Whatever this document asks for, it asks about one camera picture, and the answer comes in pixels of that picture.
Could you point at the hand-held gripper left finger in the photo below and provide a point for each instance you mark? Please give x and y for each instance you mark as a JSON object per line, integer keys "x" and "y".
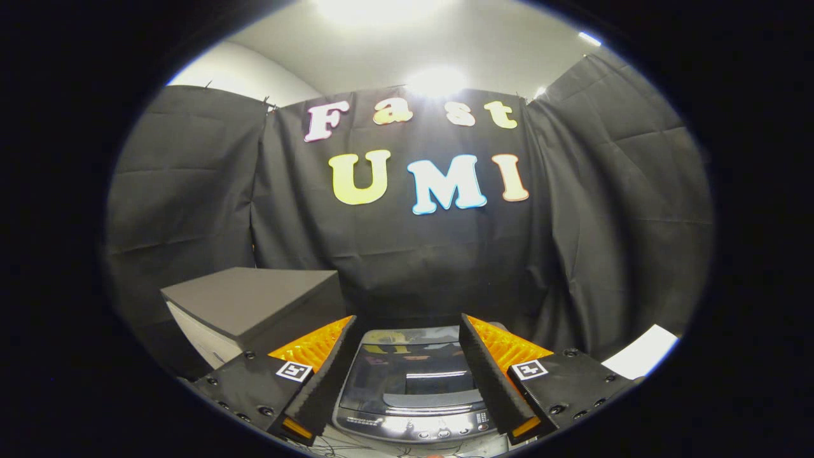
{"x": 327, "y": 375}

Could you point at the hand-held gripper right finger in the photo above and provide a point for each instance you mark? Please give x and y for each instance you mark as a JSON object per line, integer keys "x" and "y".
{"x": 486, "y": 375}

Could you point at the grey washing machine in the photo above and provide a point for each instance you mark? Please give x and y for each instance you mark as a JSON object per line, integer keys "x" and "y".
{"x": 413, "y": 427}

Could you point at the grey cabinet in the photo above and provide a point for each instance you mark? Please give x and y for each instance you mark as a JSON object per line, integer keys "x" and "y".
{"x": 254, "y": 299}

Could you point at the black backdrop cloth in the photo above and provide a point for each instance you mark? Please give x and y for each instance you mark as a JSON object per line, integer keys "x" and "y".
{"x": 413, "y": 267}

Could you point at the white paper sheet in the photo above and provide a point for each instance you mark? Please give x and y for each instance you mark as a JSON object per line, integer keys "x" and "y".
{"x": 642, "y": 353}

